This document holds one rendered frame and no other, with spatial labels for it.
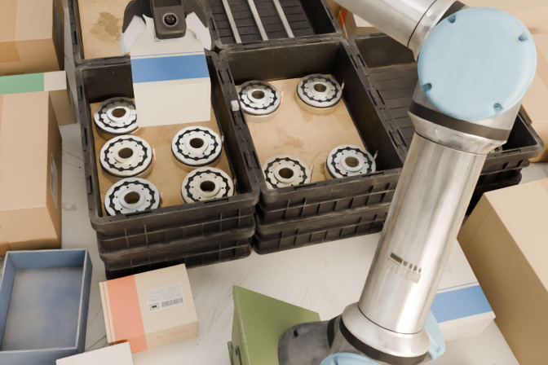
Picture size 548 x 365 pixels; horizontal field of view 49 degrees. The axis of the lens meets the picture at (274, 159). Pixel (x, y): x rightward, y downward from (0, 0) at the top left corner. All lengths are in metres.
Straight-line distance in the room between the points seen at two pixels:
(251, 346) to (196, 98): 0.40
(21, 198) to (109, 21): 0.56
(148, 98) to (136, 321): 0.41
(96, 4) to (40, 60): 0.21
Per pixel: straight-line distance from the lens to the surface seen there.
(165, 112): 1.00
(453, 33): 0.67
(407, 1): 0.84
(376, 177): 1.15
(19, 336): 1.24
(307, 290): 1.25
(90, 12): 1.61
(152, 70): 0.99
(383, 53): 1.48
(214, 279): 1.25
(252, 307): 0.99
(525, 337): 1.27
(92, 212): 1.07
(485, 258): 1.29
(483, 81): 0.66
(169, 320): 1.13
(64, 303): 1.25
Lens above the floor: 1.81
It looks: 51 degrees down
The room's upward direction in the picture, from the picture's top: 9 degrees clockwise
